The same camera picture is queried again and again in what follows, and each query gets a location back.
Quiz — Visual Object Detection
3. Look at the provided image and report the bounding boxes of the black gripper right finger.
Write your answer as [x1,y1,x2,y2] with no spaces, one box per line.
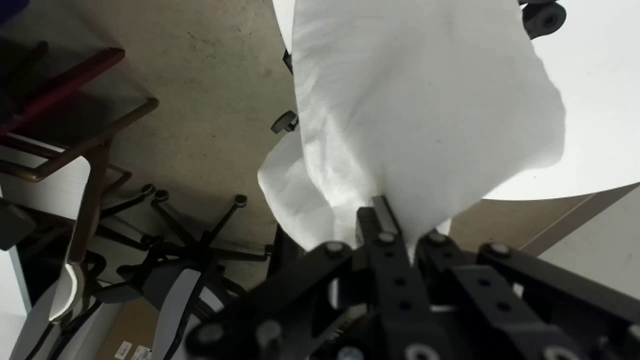
[414,226,640,360]

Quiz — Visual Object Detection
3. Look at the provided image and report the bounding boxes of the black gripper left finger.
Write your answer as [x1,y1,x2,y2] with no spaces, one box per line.
[184,191,456,360]

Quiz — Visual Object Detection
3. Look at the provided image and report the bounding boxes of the white towel blue stripes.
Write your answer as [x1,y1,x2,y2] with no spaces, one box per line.
[256,0,567,259]

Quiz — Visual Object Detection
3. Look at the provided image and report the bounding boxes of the black office chair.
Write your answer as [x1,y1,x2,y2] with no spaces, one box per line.
[26,188,280,360]

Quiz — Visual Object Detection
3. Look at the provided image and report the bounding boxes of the cardboard box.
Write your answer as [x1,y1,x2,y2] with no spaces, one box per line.
[91,299,197,360]

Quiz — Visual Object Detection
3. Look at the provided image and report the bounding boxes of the wooden frame furniture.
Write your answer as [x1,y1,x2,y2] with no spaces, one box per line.
[0,37,161,268]

